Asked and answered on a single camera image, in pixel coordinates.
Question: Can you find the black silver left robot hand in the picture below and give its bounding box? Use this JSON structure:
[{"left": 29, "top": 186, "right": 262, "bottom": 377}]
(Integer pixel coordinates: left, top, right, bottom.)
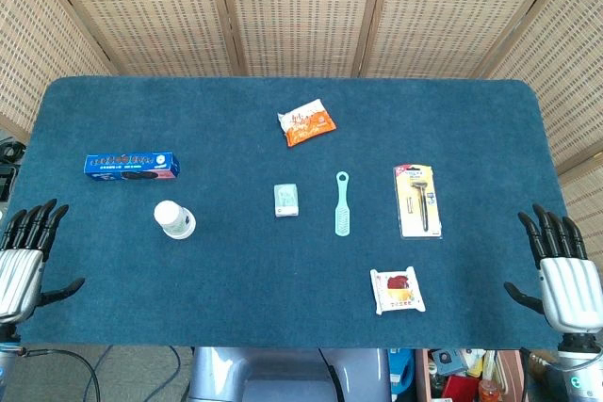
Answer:
[{"left": 0, "top": 199, "right": 87, "bottom": 324}]

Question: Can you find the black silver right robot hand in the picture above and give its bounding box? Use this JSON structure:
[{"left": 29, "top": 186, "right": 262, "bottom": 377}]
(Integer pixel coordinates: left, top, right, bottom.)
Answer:
[{"left": 503, "top": 203, "right": 603, "bottom": 335}]

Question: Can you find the white paper cup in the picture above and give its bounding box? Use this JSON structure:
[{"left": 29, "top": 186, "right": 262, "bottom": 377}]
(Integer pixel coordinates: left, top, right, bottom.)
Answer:
[{"left": 153, "top": 200, "right": 197, "bottom": 241}]

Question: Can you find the black equipment beside table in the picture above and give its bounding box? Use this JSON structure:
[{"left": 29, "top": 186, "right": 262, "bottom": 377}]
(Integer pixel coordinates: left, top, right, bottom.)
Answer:
[{"left": 0, "top": 137, "right": 27, "bottom": 201}]

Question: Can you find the pink storage box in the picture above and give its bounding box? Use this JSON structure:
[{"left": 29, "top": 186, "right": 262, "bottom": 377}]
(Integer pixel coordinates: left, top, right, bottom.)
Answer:
[{"left": 414, "top": 348, "right": 525, "bottom": 402}]

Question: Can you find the blue cookie box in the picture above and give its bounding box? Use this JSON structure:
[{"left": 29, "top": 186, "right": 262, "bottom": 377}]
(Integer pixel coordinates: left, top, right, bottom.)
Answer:
[{"left": 83, "top": 152, "right": 182, "bottom": 183}]

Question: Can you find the razor in yellow blister pack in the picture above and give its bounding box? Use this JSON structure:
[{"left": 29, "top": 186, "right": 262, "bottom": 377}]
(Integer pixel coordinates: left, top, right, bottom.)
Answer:
[{"left": 392, "top": 164, "right": 445, "bottom": 241}]

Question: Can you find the white pastry packet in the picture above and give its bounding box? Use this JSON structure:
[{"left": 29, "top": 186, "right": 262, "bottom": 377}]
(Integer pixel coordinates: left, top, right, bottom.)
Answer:
[{"left": 368, "top": 265, "right": 427, "bottom": 316}]

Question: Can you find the blue plastic container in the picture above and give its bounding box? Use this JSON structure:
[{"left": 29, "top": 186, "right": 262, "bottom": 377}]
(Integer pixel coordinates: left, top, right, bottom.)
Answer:
[{"left": 387, "top": 348, "right": 418, "bottom": 397}]

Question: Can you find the mint green plastic brush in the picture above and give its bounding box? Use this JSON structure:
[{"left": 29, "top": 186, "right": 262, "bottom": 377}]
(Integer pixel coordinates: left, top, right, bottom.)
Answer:
[{"left": 334, "top": 170, "right": 353, "bottom": 237}]

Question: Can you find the blue carpet table cover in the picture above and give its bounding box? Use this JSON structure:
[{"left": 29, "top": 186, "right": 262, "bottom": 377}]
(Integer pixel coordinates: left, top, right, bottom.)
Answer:
[{"left": 17, "top": 75, "right": 574, "bottom": 352}]

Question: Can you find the grey robot torso base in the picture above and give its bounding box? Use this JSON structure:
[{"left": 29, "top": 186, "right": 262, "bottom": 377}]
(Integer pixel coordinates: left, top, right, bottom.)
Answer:
[{"left": 187, "top": 346, "right": 393, "bottom": 402}]

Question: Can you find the green white tissue pack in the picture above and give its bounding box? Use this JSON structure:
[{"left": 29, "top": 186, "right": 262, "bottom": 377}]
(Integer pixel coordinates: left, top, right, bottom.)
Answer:
[{"left": 273, "top": 182, "right": 302, "bottom": 219}]

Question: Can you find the orange white snack packet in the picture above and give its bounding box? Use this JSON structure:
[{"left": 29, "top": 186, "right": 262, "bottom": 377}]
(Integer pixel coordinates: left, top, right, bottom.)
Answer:
[{"left": 276, "top": 98, "right": 338, "bottom": 149}]

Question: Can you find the woven bamboo folding screen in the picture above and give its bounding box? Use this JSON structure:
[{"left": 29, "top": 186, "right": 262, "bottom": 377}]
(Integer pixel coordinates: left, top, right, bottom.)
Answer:
[{"left": 0, "top": 0, "right": 603, "bottom": 252}]

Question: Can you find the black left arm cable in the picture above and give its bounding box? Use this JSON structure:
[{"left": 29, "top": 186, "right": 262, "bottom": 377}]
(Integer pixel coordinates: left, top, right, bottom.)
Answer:
[{"left": 17, "top": 347, "right": 103, "bottom": 402}]

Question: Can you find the thin grey floor cable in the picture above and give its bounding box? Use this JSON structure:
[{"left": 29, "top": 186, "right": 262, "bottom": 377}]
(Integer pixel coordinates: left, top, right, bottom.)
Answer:
[{"left": 96, "top": 345, "right": 183, "bottom": 402}]

